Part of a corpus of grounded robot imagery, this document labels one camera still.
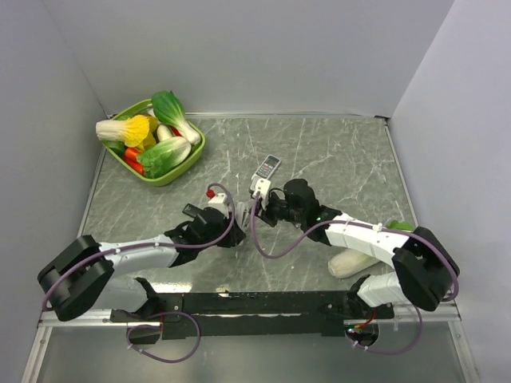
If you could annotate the orange carrot toy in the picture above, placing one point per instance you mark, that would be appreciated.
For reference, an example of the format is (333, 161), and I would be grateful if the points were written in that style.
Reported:
(130, 158)

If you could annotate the green bok choy toy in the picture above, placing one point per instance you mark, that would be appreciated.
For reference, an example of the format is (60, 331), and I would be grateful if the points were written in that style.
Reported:
(169, 110)

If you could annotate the green plastic basket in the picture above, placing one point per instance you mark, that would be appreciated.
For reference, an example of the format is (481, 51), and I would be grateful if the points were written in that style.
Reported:
(196, 152)

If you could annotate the black slim remote control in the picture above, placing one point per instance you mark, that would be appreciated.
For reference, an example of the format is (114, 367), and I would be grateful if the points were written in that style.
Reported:
(192, 211)

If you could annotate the white radish toy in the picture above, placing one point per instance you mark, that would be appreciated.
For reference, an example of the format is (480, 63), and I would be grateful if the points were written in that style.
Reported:
(163, 133)

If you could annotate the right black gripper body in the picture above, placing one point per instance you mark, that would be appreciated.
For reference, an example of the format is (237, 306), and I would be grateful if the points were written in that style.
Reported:
(278, 210)

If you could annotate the aluminium rail frame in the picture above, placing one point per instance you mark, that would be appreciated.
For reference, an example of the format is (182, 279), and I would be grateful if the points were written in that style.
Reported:
(402, 313)

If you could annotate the white napa cabbage toy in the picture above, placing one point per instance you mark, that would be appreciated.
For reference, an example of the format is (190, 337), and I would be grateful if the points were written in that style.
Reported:
(351, 261)

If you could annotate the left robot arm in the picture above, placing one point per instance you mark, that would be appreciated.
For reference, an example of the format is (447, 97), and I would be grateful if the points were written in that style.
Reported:
(88, 275)

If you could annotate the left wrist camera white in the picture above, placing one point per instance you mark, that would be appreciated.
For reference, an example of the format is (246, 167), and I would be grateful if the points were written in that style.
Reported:
(219, 201)

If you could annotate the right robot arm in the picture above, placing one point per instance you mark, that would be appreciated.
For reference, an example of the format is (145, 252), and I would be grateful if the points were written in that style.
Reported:
(424, 274)

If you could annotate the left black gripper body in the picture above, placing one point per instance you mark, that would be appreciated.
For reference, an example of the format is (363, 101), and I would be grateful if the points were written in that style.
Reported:
(221, 231)

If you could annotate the black base bar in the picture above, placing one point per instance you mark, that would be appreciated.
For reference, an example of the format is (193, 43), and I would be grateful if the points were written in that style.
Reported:
(256, 313)

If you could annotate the grey white remote control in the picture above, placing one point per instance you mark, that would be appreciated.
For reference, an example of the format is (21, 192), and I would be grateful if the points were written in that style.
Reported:
(266, 169)

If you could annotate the yellow napa cabbage toy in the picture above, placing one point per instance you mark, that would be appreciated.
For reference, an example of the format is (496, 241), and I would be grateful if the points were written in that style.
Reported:
(135, 132)

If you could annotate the green lettuce cabbage toy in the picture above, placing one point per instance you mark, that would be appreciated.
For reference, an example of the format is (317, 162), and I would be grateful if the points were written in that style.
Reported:
(164, 156)

